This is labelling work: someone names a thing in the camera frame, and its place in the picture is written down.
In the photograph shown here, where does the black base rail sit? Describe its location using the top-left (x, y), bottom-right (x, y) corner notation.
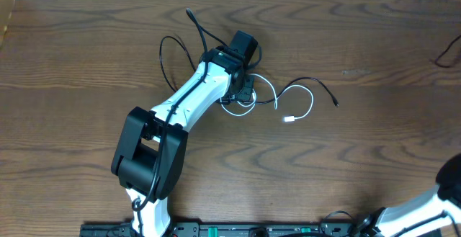
top-left (79, 220), bottom-right (353, 237)

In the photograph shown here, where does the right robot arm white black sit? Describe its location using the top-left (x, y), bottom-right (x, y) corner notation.
top-left (353, 154), bottom-right (460, 236)

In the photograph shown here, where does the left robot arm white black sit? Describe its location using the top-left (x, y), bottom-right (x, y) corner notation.
top-left (111, 31), bottom-right (260, 236)

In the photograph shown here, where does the white usb cable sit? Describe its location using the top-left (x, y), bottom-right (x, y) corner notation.
top-left (219, 73), bottom-right (315, 123)

